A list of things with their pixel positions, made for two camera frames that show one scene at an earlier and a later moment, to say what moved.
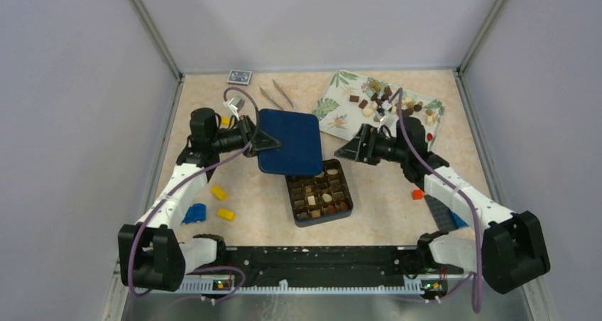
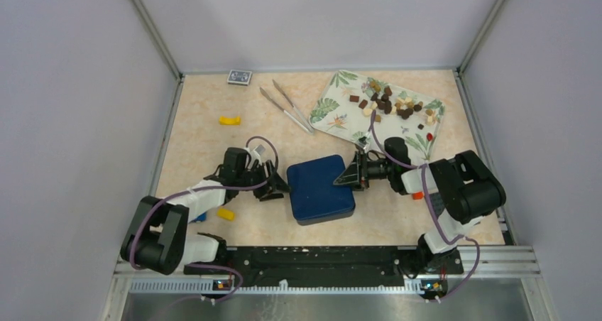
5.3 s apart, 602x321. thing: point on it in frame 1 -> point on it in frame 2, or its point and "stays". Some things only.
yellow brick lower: x=226 y=214 stays
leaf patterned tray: x=349 y=102 stays
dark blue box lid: x=299 y=134 -> x=312 y=191
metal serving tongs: x=281 y=93 stays
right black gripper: x=356 y=150 -> x=357 y=173
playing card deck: x=239 y=77 stays
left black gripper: x=253 y=138 -> x=275 y=182
